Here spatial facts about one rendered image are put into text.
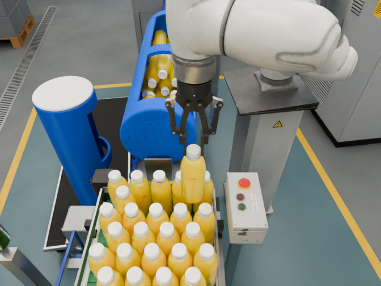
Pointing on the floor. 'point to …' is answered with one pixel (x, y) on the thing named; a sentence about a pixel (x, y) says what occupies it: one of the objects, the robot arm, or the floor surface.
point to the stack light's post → (23, 269)
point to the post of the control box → (231, 261)
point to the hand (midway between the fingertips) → (193, 143)
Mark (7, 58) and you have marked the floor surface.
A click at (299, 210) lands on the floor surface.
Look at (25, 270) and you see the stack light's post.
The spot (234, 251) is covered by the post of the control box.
